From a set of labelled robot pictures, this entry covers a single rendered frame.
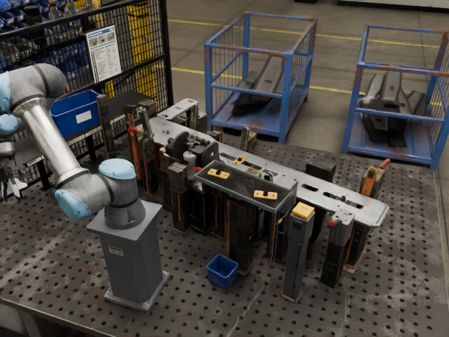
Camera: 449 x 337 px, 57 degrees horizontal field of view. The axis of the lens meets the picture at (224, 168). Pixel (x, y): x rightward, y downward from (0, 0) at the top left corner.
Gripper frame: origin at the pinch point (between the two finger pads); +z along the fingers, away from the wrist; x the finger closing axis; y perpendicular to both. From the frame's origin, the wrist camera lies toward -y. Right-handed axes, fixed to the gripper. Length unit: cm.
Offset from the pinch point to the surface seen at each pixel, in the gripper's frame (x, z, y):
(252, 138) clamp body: -53, -6, 102
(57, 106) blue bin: 24, -47, 41
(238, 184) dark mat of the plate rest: -79, 15, 53
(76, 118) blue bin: 11, -37, 44
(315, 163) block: -83, 14, 106
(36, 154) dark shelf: 15.5, -21.0, 21.5
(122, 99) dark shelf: 23, -50, 83
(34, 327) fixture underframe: 15, 56, 4
